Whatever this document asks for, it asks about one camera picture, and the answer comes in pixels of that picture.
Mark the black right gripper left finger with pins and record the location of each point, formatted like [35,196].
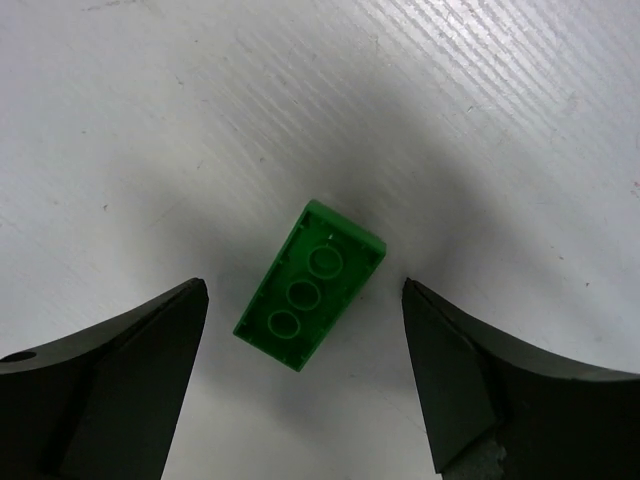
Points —
[104,402]

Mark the long green lego brick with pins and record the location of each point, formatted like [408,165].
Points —
[321,268]

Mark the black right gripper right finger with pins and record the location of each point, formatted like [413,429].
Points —
[497,407]

